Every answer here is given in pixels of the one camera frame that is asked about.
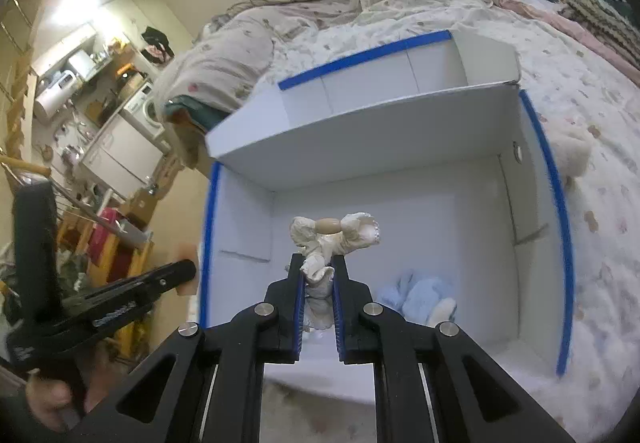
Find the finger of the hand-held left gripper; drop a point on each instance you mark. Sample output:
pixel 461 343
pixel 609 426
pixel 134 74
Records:
pixel 150 283

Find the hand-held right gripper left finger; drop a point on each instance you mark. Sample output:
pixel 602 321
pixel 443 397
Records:
pixel 299 303

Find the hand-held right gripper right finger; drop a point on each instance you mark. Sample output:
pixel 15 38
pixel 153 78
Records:
pixel 338 308

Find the white plush toy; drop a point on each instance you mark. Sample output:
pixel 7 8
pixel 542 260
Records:
pixel 325 238

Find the white box with blue edges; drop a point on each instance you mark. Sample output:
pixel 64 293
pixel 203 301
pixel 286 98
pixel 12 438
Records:
pixel 400 163

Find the person's left hand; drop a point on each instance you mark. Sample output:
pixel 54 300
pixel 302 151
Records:
pixel 47 400

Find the pink bag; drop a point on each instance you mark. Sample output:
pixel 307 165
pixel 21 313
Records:
pixel 102 235

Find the cardboard box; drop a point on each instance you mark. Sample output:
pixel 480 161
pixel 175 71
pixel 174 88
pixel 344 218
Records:
pixel 145 205

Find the light blue plush toy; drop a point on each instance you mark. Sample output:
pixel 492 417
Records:
pixel 417 295

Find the white refrigerator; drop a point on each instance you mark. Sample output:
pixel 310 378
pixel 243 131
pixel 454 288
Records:
pixel 120 155

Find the white water heater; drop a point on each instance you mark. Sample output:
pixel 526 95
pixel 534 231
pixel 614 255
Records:
pixel 50 95

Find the white washing machine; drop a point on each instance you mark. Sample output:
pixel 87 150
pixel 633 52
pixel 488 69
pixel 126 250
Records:
pixel 145 110

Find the black hanging clothes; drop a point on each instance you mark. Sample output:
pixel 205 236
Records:
pixel 157 43

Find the floral duvet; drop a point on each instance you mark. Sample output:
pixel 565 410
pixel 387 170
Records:
pixel 235 48

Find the bed with floral sheet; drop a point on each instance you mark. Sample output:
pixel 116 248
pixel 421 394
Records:
pixel 590 233

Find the beige plush toy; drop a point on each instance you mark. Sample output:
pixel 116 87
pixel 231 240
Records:
pixel 572 150

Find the pink cloth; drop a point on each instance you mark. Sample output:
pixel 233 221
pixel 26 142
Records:
pixel 540 15

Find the striped crocheted blanket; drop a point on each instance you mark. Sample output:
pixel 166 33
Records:
pixel 607 25

